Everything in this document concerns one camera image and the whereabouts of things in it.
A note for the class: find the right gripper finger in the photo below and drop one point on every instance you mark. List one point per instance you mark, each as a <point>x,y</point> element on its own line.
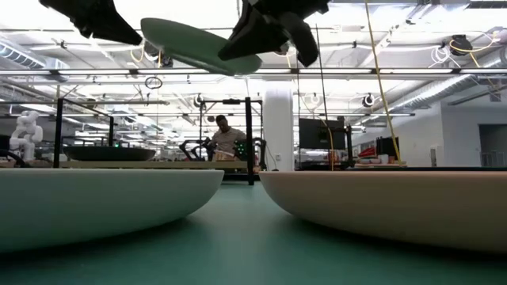
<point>305,39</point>
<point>257,37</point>

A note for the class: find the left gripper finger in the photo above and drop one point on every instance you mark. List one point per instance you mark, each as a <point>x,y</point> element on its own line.
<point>115,21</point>
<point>95,31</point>

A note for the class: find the green round plate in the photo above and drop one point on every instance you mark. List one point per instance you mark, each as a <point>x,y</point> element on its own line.
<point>186,43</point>

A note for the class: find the dark round plate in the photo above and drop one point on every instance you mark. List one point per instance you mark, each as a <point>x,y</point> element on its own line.
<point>109,153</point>

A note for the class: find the beige bowl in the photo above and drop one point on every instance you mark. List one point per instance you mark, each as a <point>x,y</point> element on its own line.
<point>396,206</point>

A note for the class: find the black background robot arm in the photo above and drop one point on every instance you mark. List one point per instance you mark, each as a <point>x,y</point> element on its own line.
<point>196,150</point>
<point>261,148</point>

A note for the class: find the long ceiling light strip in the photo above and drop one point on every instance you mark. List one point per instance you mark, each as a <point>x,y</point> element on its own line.
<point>356,71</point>

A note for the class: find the white round pillar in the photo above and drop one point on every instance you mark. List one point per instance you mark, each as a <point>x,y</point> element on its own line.
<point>278,118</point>

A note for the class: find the large black monitor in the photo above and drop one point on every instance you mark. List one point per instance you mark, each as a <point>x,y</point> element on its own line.
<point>317,134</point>

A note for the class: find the person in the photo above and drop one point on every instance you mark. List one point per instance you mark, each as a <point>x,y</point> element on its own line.
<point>226,138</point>

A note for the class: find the green lit device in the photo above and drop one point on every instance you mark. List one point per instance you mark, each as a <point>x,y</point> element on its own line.
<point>240,150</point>

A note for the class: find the white robot figure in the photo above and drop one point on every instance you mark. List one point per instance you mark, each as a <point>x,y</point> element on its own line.
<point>25,134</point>

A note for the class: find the red object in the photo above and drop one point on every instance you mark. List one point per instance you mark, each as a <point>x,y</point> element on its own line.
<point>367,153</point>

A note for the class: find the small black monitor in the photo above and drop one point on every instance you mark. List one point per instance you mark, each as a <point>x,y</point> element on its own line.
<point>386,147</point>

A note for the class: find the green table mat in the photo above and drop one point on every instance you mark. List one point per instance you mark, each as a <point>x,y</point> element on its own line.
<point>245,237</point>

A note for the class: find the black aluminium table frame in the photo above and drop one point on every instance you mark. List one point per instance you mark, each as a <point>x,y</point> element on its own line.
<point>237,177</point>

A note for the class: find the silver ventilation duct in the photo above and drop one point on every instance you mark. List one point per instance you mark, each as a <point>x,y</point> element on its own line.
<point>435,93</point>

